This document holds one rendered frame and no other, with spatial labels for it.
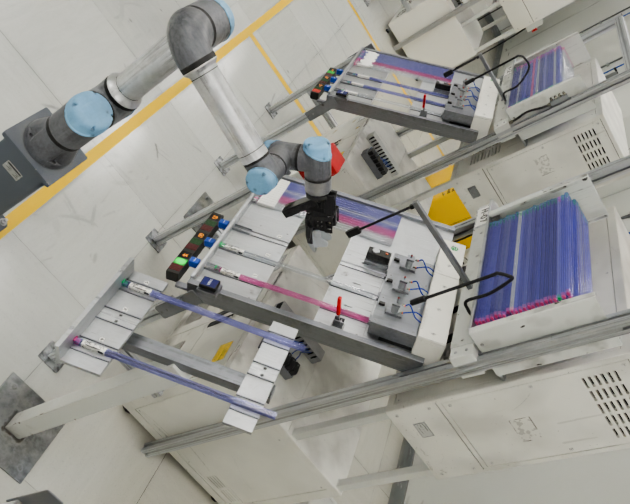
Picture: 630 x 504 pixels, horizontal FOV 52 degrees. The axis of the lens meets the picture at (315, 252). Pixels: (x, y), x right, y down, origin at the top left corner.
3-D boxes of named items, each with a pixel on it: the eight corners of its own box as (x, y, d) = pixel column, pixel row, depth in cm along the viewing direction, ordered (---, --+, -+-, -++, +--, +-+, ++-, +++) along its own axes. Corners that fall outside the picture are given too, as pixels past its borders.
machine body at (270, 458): (110, 406, 237) (229, 366, 204) (193, 290, 291) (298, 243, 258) (218, 516, 259) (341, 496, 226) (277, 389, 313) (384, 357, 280)
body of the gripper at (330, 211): (331, 236, 184) (331, 200, 177) (303, 231, 187) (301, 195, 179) (339, 222, 190) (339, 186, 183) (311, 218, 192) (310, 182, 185)
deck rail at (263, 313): (186, 297, 191) (187, 281, 188) (189, 293, 193) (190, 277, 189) (417, 377, 182) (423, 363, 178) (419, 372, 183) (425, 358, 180)
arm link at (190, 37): (174, 8, 146) (283, 190, 163) (196, -3, 154) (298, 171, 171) (139, 31, 152) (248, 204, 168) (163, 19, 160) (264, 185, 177)
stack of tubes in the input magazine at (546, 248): (472, 323, 170) (574, 292, 155) (489, 221, 209) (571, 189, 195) (495, 357, 174) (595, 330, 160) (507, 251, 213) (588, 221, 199)
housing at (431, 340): (404, 370, 185) (417, 336, 176) (431, 269, 222) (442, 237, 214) (431, 379, 184) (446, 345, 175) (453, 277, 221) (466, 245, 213)
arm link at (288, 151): (253, 150, 172) (291, 155, 169) (269, 133, 181) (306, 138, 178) (254, 176, 176) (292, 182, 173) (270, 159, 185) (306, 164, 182)
